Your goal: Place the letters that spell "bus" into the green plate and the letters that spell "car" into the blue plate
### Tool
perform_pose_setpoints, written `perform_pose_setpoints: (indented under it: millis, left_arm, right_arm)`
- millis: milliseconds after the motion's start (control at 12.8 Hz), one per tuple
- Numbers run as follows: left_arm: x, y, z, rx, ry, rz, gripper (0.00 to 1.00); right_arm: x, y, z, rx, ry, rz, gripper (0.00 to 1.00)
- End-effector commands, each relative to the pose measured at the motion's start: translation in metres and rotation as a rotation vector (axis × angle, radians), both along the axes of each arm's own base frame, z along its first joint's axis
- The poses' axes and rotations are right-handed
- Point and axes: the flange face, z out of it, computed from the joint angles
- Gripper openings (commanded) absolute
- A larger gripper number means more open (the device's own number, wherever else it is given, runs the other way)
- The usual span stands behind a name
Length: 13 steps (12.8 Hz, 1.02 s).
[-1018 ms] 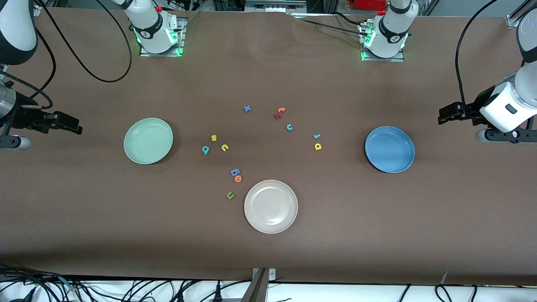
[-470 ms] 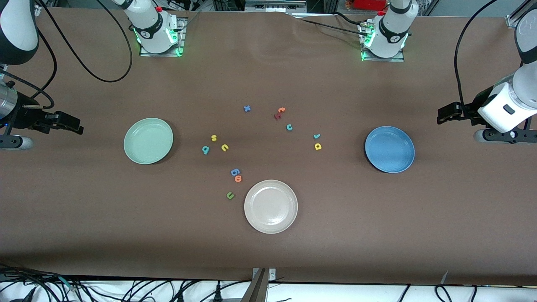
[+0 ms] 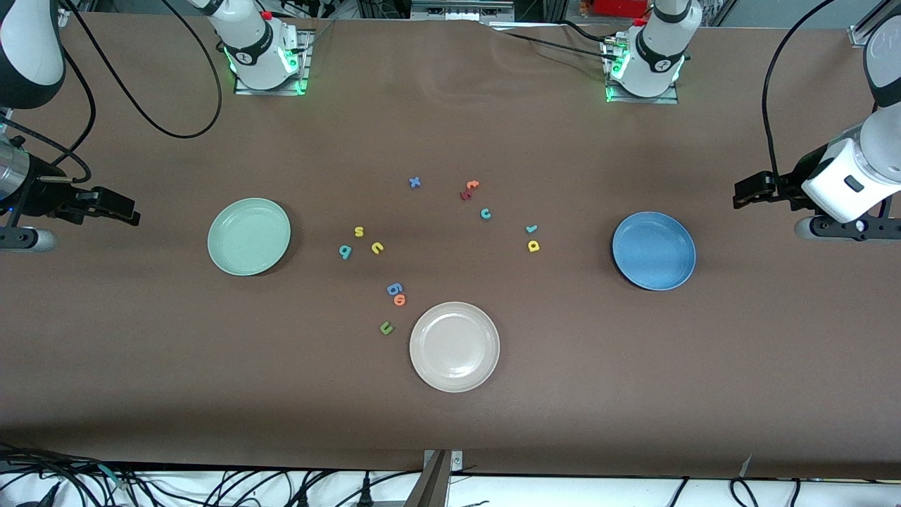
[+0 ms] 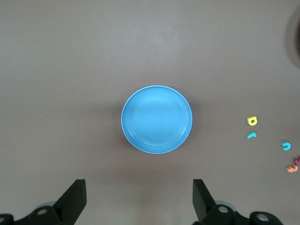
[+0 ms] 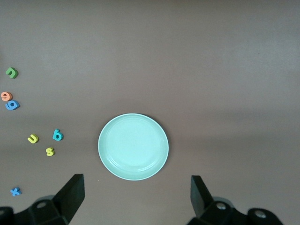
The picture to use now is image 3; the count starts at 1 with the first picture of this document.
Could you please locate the blue plate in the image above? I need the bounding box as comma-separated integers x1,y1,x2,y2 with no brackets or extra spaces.
612,211,697,292

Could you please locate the light green plate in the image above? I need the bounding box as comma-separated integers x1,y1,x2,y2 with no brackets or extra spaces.
207,198,291,277

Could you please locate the red box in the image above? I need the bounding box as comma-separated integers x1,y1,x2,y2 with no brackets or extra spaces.
593,0,650,18

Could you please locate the beige plate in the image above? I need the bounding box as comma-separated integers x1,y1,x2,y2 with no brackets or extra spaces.
409,301,501,393

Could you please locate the grey metal rack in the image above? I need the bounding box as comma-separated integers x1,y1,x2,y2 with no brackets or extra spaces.
410,0,516,23

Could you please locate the brown table cover sheet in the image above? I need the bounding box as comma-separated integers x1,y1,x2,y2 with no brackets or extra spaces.
0,11,901,481

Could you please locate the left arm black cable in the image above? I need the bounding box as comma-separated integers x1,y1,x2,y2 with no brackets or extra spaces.
762,0,838,180

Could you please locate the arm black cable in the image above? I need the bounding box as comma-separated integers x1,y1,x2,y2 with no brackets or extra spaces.
0,0,224,185
762,0,838,180

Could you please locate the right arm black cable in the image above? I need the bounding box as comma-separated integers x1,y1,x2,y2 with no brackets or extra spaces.
0,0,224,185

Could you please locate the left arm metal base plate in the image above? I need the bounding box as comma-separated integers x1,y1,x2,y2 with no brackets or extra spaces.
602,35,680,105

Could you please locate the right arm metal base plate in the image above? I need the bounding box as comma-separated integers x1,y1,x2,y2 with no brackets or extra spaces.
234,30,312,96

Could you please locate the thin black table cable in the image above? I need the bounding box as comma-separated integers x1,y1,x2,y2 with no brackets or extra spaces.
486,20,620,61

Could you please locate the grey metal camera post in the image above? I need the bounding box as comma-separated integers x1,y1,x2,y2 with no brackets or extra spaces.
405,449,464,507

